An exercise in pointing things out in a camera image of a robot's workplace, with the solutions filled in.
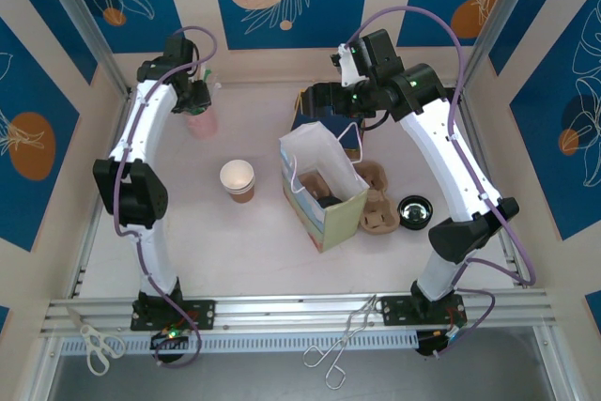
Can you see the stack of cardboard cup carriers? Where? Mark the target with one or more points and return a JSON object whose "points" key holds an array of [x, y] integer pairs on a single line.
{"points": [[375, 218]]}

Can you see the white paper gift bag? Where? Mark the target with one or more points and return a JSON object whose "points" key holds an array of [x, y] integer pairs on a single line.
{"points": [[343, 227]]}

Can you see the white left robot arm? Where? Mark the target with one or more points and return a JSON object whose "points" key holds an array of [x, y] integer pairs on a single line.
{"points": [[141, 128]]}

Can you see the wrapped green white straw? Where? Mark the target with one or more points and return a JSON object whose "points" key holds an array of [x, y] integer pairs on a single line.
{"points": [[206, 74], [216, 85]]}

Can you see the pink straw holder cup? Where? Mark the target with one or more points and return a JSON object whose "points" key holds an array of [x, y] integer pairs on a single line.
{"points": [[202, 126]]}

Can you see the stack of coloured napkins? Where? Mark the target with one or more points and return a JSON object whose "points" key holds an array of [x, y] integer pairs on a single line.
{"points": [[349, 145]]}

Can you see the stack of brown paper cups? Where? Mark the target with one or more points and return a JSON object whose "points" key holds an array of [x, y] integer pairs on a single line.
{"points": [[237, 175]]}

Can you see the white scissors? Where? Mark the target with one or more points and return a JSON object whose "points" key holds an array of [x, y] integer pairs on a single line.
{"points": [[89, 333]]}

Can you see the aluminium frame post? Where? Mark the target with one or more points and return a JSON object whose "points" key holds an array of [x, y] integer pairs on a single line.
{"points": [[84, 20], [497, 20]]}

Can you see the aluminium side rail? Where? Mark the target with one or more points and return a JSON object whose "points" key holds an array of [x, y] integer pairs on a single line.
{"points": [[84, 251], [474, 138]]}

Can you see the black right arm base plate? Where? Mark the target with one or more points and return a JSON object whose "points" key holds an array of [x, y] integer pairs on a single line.
{"points": [[394, 312]]}

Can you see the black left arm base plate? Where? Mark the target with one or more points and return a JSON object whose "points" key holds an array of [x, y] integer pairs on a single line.
{"points": [[206, 314]]}

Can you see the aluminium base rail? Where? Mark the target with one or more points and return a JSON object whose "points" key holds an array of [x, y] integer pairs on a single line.
{"points": [[291, 314]]}

